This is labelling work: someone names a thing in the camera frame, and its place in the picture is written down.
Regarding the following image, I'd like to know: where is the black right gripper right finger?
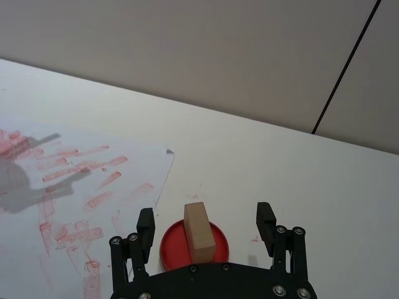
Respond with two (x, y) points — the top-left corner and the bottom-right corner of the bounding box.
(256, 202), (309, 282)

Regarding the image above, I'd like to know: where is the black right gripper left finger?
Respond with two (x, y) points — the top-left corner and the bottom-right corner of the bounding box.
(108, 207), (156, 294)

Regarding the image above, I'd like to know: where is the round red ink pad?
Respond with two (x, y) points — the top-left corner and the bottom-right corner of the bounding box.
(159, 218), (231, 272)

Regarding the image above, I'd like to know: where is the tan wooden stamp block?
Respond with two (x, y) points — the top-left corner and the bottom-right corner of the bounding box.
(183, 201), (217, 265)

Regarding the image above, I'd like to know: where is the white paper with red stamps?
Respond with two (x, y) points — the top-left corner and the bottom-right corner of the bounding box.
(0, 116), (177, 299)

